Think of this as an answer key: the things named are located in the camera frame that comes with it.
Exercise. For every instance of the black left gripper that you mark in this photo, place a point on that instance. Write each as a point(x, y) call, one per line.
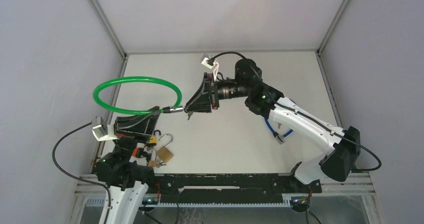
point(140, 126)

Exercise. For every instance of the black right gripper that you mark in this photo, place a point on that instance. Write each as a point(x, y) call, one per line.
point(207, 95)

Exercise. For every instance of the yellow tag padlock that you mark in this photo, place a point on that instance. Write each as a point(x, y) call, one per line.
point(154, 138)

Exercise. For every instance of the green cable lock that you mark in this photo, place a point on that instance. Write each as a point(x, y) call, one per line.
point(177, 107)

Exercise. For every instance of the green lock silver keys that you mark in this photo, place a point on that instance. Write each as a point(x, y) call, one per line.
point(189, 113)

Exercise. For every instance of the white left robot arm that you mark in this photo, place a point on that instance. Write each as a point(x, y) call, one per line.
point(126, 180)

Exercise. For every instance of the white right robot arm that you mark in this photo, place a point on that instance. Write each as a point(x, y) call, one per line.
point(337, 145)

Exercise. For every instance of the orange black padlock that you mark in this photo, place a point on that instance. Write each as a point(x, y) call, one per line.
point(141, 153)

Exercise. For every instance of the large brass padlock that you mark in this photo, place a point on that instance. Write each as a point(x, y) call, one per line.
point(164, 153)

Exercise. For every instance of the small brass padlock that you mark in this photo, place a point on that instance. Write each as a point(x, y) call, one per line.
point(152, 162)

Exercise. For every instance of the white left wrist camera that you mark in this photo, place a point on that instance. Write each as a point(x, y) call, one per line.
point(102, 131)

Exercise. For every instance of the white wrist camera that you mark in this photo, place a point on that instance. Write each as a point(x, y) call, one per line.
point(102, 131)
point(208, 61)

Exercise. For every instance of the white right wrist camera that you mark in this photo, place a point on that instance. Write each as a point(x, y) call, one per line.
point(208, 61)

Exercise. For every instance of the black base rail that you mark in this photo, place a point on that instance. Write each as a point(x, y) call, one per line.
point(229, 189)

